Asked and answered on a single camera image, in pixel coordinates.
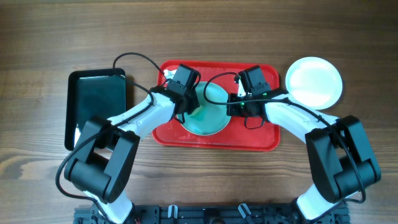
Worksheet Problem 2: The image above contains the green yellow sponge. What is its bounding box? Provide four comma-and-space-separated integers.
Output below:
188, 106, 203, 116

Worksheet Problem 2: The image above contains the light blue plate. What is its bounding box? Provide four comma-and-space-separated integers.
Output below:
182, 82, 231, 136

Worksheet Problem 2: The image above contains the white plate top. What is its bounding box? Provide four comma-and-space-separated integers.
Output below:
285, 57, 343, 110

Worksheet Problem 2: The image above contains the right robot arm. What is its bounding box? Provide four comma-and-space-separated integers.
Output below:
226, 88, 381, 223

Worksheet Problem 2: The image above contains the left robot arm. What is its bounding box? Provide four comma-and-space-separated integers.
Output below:
57, 83, 199, 223

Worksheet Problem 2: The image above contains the red plastic tray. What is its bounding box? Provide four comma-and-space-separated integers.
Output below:
152, 60, 280, 151

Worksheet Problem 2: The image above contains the black water tray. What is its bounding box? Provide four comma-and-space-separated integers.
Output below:
64, 68, 126, 151

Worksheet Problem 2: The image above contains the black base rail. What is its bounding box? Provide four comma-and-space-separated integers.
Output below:
73, 203, 351, 224

